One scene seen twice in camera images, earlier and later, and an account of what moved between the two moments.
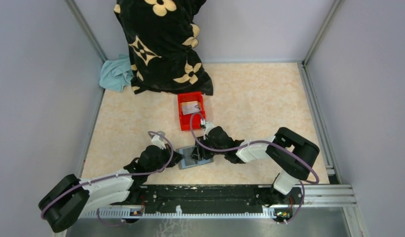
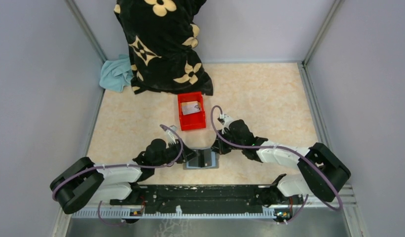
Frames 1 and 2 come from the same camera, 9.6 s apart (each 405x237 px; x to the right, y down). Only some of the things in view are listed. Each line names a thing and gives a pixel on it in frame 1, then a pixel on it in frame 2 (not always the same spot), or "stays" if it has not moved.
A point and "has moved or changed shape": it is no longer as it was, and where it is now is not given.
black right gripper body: [208, 154] to [224, 148]
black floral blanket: [161, 36] stays
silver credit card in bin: [189, 107] stays
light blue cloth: [116, 73] stays
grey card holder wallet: [188, 161] has moved or changed shape
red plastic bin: [185, 120] stays
